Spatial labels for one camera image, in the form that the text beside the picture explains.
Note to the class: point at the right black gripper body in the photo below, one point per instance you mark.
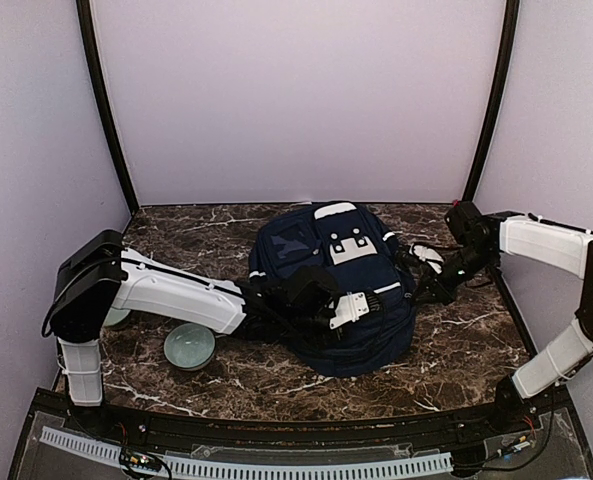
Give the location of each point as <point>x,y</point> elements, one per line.
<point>473,262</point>

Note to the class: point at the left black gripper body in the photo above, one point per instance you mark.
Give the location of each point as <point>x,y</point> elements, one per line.
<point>299,326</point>

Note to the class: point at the navy blue student backpack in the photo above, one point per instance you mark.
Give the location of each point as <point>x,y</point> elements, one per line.
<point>359,250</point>

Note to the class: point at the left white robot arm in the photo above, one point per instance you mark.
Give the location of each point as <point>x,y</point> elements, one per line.
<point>106,280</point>

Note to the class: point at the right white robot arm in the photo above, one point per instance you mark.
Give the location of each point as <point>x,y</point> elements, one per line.
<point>550,270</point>

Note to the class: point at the near celadon green bowl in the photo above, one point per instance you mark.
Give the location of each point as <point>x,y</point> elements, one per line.
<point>190,346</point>

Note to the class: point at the celadon green bowl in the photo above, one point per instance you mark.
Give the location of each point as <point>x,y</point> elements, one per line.
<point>116,319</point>
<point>190,346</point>

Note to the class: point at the far celadon green bowl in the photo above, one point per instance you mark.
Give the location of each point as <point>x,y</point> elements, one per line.
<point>116,319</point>

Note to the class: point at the small green circuit board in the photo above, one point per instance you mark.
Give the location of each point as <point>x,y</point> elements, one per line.
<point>139,461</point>

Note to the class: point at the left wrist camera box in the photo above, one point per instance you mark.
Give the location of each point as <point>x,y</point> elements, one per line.
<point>311,289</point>

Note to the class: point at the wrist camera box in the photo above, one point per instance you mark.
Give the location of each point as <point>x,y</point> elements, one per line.
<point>311,289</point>
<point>461,219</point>

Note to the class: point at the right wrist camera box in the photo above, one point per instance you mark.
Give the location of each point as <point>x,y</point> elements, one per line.
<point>461,219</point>

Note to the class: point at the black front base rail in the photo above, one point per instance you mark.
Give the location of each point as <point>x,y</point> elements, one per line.
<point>459,429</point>

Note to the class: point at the white slotted cable duct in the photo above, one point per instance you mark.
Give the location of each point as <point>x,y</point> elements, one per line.
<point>176,466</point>

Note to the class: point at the right black frame post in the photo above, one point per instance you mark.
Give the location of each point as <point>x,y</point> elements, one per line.
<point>497,89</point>

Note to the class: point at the black frame post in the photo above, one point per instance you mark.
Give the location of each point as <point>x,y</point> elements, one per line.
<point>102,101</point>
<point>497,89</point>

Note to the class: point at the left black frame post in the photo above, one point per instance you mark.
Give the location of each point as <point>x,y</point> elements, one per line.
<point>102,101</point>

